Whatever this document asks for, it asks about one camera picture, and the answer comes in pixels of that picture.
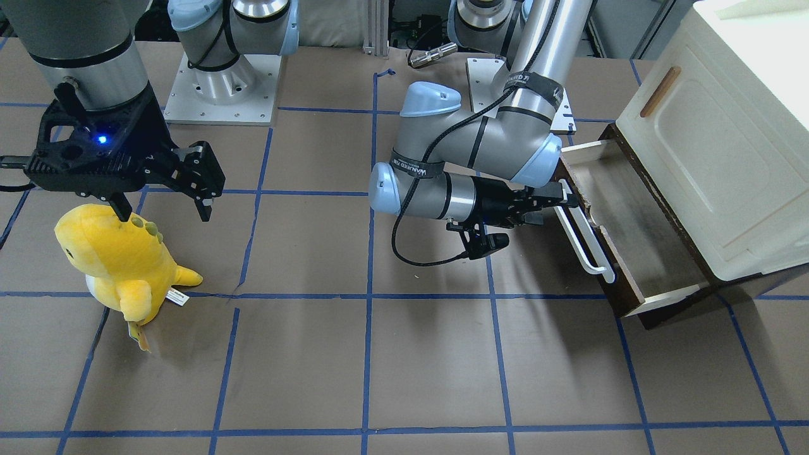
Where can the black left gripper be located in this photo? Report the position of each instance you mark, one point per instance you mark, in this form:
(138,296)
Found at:
(492,201)

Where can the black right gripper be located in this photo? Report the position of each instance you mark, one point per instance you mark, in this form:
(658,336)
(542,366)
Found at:
(153,128)

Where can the white drawer handle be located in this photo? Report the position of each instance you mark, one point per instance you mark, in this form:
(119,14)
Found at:
(586,246)

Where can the dark brown wooden drawer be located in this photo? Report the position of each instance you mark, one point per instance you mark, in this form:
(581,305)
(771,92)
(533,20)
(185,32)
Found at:
(652,267)

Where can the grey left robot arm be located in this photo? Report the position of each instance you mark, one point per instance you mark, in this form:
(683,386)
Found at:
(491,167)

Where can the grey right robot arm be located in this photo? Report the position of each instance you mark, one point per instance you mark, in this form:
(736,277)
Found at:
(91,44)

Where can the yellow plush dinosaur toy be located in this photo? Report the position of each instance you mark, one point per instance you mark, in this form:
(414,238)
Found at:
(127,265)

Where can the white sewn label on plush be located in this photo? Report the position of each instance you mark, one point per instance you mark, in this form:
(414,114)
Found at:
(177,297)

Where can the cardboard hang tag on plush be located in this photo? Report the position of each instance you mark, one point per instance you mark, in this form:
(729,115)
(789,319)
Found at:
(136,332)

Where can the cream plastic storage box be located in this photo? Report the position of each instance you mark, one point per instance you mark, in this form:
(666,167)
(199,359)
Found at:
(728,144)

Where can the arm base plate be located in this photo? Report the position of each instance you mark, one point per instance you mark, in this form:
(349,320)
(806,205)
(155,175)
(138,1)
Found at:
(481,73)
(242,94)

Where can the wooden handle on box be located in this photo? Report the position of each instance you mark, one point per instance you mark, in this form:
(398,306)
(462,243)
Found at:
(661,91)

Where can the aluminium frame post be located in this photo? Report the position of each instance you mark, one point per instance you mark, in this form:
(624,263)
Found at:
(376,28)

